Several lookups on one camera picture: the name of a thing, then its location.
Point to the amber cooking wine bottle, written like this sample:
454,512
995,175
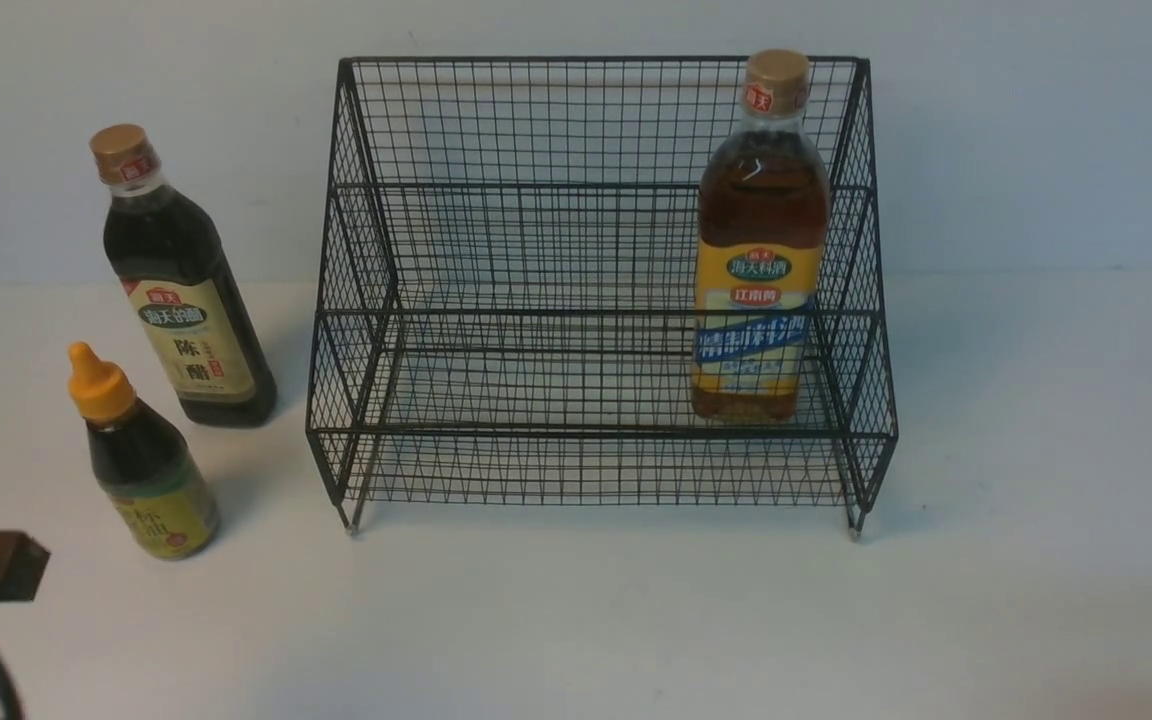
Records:
763,213

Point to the small oyster sauce bottle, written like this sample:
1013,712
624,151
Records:
141,461

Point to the black wire mesh shelf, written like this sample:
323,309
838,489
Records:
504,308

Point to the dark vinegar bottle gold cap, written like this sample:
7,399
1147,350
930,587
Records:
167,253

